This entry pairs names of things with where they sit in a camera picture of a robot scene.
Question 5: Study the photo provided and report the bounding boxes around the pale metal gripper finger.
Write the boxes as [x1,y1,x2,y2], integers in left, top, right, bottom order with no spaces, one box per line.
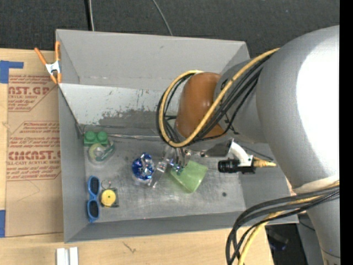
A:
[152,161,168,189]

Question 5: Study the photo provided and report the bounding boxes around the shiny blue foil ball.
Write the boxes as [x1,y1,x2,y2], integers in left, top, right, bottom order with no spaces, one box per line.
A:
[131,152,156,186]

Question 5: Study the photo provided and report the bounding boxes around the pale green translucent cup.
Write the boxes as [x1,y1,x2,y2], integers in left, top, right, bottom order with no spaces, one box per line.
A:
[169,160,208,194]

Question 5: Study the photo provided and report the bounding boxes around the yellow tape measure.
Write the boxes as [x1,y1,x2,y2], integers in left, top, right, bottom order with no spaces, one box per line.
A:
[99,180,120,209]

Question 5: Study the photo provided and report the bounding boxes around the green toy brick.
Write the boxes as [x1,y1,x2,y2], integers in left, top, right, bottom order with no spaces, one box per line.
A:
[83,130,109,146]

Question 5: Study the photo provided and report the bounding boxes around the blue sunglasses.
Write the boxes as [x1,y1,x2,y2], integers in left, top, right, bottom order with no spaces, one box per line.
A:
[86,175,101,224]

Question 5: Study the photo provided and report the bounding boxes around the grey metal bin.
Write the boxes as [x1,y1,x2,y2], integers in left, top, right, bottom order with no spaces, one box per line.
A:
[55,28,300,244]

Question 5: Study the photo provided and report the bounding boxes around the brown cardboard board red print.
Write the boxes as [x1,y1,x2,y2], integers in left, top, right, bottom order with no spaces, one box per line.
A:
[0,47,66,239]

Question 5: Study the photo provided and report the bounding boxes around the black cylinder on white bracket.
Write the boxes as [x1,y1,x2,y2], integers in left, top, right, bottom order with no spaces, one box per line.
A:
[217,140,277,175]

